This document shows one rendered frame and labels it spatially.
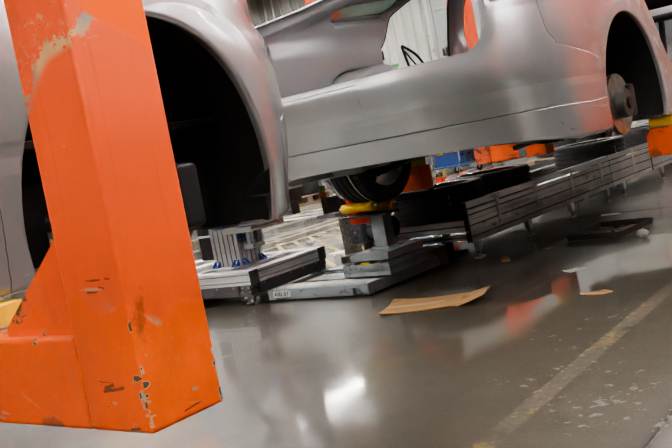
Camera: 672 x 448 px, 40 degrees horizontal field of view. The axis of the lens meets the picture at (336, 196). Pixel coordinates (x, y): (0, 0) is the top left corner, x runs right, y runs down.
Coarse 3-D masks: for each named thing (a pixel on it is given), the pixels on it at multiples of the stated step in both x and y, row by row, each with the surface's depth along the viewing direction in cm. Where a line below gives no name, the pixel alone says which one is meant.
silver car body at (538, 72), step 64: (320, 0) 540; (384, 0) 613; (448, 0) 671; (512, 0) 392; (576, 0) 419; (640, 0) 484; (320, 64) 548; (384, 64) 561; (448, 64) 406; (512, 64) 395; (576, 64) 411; (640, 64) 500; (320, 128) 458; (384, 128) 436; (448, 128) 418; (512, 128) 404; (576, 128) 405
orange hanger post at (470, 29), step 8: (464, 8) 785; (472, 8) 796; (464, 16) 785; (472, 16) 794; (464, 24) 786; (472, 24) 793; (472, 32) 791; (472, 40) 789; (480, 152) 796; (488, 152) 791; (480, 160) 798; (488, 160) 793
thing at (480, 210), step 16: (592, 160) 770; (544, 176) 696; (560, 176) 717; (576, 176) 739; (496, 192) 636; (512, 192) 653; (528, 192) 672; (544, 192) 692; (480, 208) 616; (496, 208) 633
